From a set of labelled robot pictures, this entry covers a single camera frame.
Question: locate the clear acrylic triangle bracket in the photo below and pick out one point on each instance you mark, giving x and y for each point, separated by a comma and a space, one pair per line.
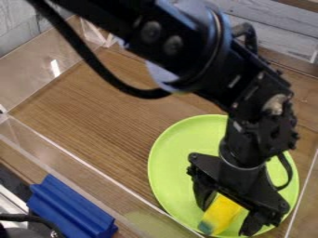
96, 35

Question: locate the yellow toy banana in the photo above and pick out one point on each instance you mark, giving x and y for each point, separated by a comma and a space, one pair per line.
218, 216

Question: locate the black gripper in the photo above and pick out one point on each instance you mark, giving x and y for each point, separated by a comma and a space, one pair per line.
246, 185

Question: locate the clear acrylic front wall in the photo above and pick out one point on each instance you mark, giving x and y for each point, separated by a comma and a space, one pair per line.
34, 157

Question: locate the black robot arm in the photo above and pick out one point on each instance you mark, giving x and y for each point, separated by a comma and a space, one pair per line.
213, 58

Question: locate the blue plastic clamp block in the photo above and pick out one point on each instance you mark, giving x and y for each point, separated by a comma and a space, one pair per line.
79, 218

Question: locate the green plate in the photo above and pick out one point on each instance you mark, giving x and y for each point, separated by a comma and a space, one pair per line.
198, 134

